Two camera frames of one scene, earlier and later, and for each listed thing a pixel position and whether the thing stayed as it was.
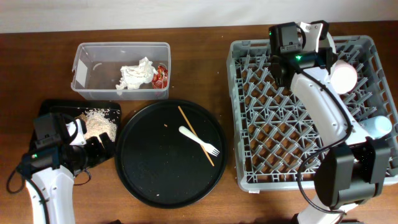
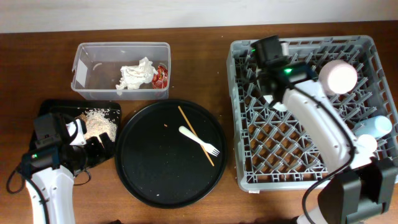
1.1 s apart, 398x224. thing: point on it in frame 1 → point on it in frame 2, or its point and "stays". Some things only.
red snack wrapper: x=160 y=79 stays
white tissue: x=133 y=76 stays
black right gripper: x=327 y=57 → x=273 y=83
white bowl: x=344 y=76 stays
